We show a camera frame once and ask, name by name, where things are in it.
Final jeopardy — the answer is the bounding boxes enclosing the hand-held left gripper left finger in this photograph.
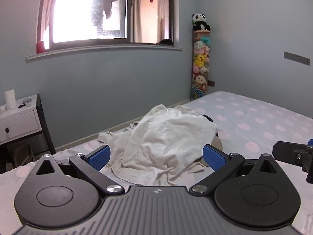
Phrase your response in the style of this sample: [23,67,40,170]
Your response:
[35,144,125,197]

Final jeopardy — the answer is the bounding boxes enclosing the clear tube of plush toys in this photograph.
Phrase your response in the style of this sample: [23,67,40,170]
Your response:
[190,29,211,101]

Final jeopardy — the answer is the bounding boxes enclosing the polka dot bed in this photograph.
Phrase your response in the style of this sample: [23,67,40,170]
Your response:
[0,90,313,235]

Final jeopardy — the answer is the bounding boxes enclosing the white T-shirt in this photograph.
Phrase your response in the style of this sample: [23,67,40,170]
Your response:
[122,108,219,187]

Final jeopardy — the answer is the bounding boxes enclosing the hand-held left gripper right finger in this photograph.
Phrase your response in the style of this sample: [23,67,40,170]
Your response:
[189,144,282,197]

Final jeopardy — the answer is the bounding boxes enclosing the white nightstand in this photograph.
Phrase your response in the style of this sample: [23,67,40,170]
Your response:
[0,93,57,175]

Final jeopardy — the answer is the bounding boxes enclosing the grey wall plate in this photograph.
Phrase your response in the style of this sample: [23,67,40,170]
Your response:
[284,51,311,66]

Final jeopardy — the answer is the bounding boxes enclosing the panda plush toy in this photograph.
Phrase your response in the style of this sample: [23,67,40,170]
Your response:
[192,13,211,32]

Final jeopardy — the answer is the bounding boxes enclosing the cream white sweatshirt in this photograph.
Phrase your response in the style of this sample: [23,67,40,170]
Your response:
[98,104,196,172]

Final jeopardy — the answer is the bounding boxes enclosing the dark hanging garment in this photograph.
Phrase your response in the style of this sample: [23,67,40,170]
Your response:
[87,0,128,34]

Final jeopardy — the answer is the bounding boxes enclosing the dark cloth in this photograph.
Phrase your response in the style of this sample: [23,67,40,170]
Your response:
[194,115,223,163]

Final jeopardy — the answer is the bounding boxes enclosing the window with dark frame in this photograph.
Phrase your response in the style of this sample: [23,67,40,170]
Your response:
[26,0,183,60]

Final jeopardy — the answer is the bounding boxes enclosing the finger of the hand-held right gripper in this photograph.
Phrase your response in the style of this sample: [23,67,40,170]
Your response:
[273,141,313,184]

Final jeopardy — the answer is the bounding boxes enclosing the white paper roll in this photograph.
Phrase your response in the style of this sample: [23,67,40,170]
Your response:
[4,89,16,109]

